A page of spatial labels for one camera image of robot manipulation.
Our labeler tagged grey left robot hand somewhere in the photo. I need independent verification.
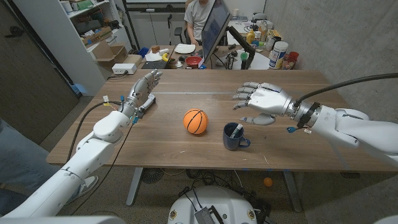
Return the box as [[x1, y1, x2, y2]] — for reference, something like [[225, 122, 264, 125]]
[[126, 68, 164, 117]]

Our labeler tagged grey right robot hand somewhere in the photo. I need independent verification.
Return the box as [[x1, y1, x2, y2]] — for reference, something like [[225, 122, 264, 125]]
[[232, 81, 295, 126]]

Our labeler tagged white marker with green cap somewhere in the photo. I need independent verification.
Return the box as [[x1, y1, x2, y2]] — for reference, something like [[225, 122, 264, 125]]
[[229, 123, 244, 139]]

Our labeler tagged white power box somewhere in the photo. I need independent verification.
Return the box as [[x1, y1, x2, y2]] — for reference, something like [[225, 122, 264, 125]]
[[111, 63, 137, 75]]

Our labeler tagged black keyboard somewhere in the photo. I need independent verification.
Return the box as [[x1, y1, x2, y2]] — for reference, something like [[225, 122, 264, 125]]
[[141, 60, 169, 70]]

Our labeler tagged white wipes canister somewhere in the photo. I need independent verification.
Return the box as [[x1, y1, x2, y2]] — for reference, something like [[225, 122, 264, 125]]
[[268, 40, 289, 70]]

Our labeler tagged open cardboard box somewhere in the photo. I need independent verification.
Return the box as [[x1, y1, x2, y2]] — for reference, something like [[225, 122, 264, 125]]
[[91, 40, 129, 68]]

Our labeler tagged dark blue mug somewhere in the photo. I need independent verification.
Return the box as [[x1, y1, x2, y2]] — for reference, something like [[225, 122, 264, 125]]
[[222, 122, 251, 152]]

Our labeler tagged red bowl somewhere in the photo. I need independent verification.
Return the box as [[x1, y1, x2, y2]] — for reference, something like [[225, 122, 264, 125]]
[[185, 55, 203, 68]]

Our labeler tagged orange basketball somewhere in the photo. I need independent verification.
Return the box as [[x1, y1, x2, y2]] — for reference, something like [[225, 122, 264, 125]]
[[182, 108, 209, 135]]

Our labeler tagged white plate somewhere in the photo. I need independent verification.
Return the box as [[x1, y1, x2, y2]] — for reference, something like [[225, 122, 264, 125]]
[[174, 43, 197, 54]]

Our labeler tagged clear plastic bottle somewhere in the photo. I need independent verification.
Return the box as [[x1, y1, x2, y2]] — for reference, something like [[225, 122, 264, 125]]
[[260, 20, 269, 43]]

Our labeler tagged printed cardboard box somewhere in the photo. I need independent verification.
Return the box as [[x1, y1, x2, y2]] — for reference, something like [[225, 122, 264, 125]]
[[81, 26, 113, 47]]

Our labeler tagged black office chair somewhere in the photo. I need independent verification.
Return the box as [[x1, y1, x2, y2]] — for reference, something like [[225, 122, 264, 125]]
[[173, 26, 192, 44]]

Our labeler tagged round floor fan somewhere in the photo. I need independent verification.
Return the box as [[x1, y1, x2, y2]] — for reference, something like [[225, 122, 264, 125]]
[[141, 167, 165, 184]]

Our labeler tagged black computer monitor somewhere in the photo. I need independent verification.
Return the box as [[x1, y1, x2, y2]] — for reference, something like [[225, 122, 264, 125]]
[[201, 0, 233, 65]]

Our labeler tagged grey table leg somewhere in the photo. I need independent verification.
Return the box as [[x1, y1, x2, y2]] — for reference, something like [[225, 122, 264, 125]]
[[282, 170, 303, 213], [126, 167, 144, 207]]

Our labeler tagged person in grey t-shirt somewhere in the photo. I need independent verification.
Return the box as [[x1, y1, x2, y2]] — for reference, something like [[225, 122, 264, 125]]
[[183, 0, 218, 46]]

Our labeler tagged white shelf unit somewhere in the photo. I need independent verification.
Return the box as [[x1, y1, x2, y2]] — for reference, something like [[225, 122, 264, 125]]
[[12, 0, 133, 94]]

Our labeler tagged white robot torso base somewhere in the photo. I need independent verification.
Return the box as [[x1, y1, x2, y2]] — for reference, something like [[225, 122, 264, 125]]
[[167, 185, 258, 224]]

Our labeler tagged grey finned device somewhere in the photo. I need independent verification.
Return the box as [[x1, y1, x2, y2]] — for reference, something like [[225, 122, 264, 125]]
[[194, 206, 225, 224]]

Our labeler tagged person in blue jeans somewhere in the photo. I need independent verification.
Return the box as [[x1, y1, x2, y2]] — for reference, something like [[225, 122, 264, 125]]
[[0, 118, 100, 215]]

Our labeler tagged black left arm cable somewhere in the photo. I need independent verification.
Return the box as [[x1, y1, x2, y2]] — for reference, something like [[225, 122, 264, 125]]
[[66, 100, 124, 162]]

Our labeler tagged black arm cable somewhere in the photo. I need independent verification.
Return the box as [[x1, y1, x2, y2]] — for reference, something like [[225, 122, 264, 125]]
[[294, 72, 398, 108], [66, 100, 124, 162]]

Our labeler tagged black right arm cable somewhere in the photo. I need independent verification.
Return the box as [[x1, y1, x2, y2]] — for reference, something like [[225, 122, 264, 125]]
[[294, 72, 398, 108]]

